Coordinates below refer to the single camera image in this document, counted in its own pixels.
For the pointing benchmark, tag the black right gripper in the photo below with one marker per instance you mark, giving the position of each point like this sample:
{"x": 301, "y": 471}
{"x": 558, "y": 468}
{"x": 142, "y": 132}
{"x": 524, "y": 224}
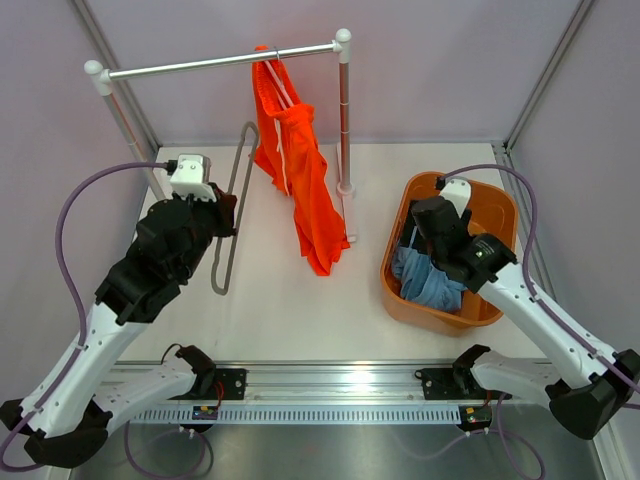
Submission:
{"x": 409, "y": 227}

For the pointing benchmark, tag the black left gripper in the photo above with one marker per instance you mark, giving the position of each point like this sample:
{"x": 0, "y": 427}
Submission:
{"x": 223, "y": 209}

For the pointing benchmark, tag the light blue shorts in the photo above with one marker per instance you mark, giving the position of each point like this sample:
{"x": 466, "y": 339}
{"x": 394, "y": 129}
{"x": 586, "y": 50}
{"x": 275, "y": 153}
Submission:
{"x": 423, "y": 284}

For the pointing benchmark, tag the orange shorts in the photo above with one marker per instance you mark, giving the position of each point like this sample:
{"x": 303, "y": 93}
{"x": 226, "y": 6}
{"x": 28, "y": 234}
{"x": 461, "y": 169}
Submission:
{"x": 320, "y": 228}

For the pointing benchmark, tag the pink clothes hanger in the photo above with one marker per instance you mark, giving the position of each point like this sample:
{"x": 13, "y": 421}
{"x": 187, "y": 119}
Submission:
{"x": 285, "y": 102}

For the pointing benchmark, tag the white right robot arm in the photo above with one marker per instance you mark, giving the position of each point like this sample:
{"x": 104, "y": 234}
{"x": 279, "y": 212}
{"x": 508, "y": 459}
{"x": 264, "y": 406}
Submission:
{"x": 585, "y": 381}

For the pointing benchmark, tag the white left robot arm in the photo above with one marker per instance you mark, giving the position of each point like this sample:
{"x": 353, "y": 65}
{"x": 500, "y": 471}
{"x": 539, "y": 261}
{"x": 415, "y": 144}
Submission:
{"x": 69, "y": 417}

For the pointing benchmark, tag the orange plastic basket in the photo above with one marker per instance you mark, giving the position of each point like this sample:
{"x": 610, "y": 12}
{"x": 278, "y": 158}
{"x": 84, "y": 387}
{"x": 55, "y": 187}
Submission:
{"x": 492, "y": 211}

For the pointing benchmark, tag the white metal clothes rack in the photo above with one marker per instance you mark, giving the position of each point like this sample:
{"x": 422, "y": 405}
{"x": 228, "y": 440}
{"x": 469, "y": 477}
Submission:
{"x": 104, "y": 79}

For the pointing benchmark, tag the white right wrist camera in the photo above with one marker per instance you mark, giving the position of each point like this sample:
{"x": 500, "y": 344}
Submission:
{"x": 458, "y": 192}

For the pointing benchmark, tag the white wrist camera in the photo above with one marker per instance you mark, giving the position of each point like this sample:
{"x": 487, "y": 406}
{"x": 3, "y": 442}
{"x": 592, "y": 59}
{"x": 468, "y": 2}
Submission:
{"x": 458, "y": 192}
{"x": 189, "y": 177}

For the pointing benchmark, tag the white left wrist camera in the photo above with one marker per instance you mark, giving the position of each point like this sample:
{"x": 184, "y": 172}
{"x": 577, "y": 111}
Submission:
{"x": 189, "y": 177}

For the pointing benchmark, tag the aluminium mounting rail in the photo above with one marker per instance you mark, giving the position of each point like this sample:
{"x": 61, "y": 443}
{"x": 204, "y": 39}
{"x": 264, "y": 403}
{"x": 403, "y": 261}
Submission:
{"x": 340, "y": 381}

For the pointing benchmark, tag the white slotted cable duct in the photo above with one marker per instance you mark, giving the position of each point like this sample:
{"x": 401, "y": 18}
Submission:
{"x": 421, "y": 414}

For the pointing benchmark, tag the aluminium frame post right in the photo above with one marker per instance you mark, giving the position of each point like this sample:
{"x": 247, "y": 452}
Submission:
{"x": 567, "y": 38}

